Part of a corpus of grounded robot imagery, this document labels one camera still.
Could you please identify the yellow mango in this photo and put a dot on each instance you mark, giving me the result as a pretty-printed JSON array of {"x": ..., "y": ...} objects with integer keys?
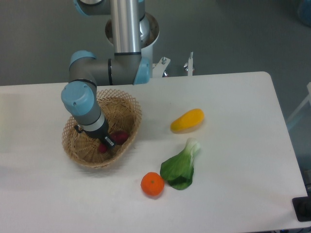
[{"x": 188, "y": 122}]

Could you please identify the orange mandarin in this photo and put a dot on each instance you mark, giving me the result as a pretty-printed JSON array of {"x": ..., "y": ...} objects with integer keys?
[{"x": 152, "y": 184}]

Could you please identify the purple sweet potato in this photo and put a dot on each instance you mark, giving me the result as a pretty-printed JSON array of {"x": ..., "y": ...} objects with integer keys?
[{"x": 119, "y": 138}]

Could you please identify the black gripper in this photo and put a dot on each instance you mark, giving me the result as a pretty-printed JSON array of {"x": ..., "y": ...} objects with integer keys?
[{"x": 97, "y": 130}]

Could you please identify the green bok choy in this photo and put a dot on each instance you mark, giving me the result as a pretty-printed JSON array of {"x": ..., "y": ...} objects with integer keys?
[{"x": 178, "y": 170}]

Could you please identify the woven wicker basket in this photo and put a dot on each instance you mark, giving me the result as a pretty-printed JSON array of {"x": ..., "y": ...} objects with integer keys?
[{"x": 123, "y": 113}]

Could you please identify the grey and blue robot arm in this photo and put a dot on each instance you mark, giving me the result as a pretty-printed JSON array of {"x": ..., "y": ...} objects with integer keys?
[{"x": 86, "y": 72}]

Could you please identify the white metal table clamp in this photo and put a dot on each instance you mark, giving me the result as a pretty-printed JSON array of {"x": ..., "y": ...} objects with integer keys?
[{"x": 189, "y": 66}]

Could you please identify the black device at table corner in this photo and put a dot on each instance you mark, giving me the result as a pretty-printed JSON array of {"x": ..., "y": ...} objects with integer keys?
[{"x": 302, "y": 208}]

